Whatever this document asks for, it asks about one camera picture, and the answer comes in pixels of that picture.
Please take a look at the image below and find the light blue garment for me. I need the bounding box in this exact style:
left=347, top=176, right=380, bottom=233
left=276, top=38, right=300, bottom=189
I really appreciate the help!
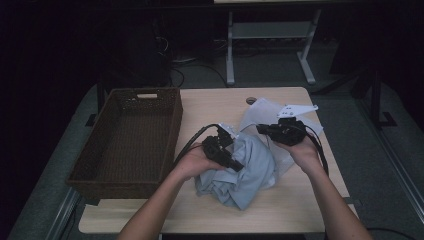
left=194, top=131, right=278, bottom=212

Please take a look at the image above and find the white metal desk frame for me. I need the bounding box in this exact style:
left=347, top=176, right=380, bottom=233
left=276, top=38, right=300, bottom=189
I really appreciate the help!
left=213, top=0, right=323, bottom=86

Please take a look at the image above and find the brown wicker basket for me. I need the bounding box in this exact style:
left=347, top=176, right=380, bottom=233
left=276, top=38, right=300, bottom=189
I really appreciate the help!
left=64, top=87, right=184, bottom=201

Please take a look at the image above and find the white mesh laundry bag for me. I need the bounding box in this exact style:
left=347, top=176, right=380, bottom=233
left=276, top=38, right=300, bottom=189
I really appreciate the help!
left=238, top=97, right=325, bottom=188

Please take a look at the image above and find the person's left hand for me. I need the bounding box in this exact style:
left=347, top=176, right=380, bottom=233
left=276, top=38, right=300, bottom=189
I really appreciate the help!
left=174, top=143, right=227, bottom=183

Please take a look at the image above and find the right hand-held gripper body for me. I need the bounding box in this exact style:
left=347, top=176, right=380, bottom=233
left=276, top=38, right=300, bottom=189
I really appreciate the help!
left=274, top=104, right=319, bottom=147

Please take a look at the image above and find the black floor cable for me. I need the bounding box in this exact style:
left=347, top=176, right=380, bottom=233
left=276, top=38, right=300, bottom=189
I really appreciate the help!
left=169, top=62, right=231, bottom=88

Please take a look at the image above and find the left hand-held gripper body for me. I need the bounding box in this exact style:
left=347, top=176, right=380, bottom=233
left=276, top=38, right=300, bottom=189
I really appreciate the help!
left=202, top=123, right=239, bottom=163

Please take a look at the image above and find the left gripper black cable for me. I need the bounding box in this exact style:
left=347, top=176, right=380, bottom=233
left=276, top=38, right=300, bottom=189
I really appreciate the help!
left=173, top=123, right=221, bottom=164

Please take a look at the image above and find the aluminium rail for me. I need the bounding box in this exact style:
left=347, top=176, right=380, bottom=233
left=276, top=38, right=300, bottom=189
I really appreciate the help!
left=44, top=186, right=83, bottom=240
left=354, top=98, right=424, bottom=224

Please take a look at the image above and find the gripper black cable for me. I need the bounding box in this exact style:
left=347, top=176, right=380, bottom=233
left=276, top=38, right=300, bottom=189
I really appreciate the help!
left=296, top=124, right=330, bottom=178
left=173, top=123, right=221, bottom=164

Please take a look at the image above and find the black metal stand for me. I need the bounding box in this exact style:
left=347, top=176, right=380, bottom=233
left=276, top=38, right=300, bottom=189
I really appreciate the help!
left=349, top=66, right=398, bottom=129
left=84, top=83, right=108, bottom=128

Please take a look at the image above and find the person's right hand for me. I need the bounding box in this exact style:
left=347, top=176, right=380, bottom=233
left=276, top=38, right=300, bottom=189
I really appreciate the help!
left=274, top=133, right=323, bottom=178

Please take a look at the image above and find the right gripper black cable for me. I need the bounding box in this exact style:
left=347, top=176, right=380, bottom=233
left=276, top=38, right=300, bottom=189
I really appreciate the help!
left=296, top=124, right=330, bottom=178

